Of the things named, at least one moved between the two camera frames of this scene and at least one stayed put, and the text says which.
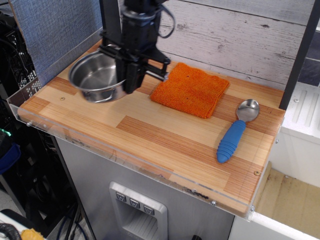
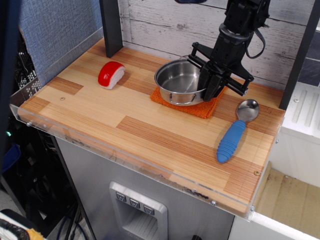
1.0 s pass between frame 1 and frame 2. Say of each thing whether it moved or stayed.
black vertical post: stayed
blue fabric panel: stayed
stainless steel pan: moved
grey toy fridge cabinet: stayed
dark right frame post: stayed
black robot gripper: moved
